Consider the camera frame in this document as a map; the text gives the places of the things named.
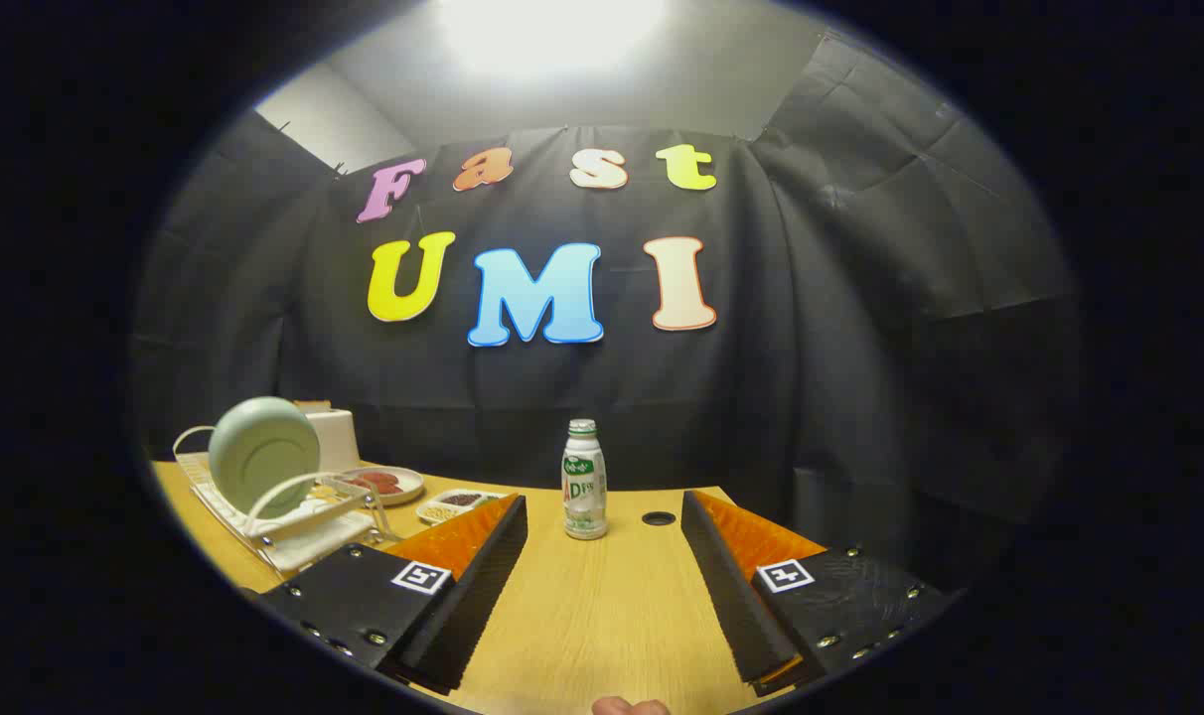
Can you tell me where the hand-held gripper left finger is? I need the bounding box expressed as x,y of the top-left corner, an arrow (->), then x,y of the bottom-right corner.
254,494 -> 529,696

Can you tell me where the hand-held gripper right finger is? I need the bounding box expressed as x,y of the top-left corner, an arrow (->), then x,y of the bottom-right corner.
680,490 -> 964,696

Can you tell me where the pale green plate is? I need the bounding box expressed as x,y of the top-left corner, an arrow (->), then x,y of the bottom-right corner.
208,397 -> 322,517

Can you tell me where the white wire dish rack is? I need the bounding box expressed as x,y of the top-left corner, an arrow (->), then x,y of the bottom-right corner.
173,425 -> 404,577

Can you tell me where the white divided dish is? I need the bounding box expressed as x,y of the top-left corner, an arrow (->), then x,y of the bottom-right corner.
415,489 -> 509,525

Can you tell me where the beige round plate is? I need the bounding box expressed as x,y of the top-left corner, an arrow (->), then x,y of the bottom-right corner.
339,465 -> 426,507

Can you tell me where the white drink bottle green label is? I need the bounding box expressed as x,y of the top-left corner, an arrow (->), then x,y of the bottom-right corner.
561,418 -> 609,541

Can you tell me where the white drip tray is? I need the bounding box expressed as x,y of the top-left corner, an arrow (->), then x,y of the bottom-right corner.
260,514 -> 396,577

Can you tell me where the white toaster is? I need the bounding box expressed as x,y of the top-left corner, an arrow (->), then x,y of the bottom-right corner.
294,402 -> 360,473

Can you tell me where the black backdrop cloth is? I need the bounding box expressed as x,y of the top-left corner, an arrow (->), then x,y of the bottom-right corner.
130,30 -> 1085,597

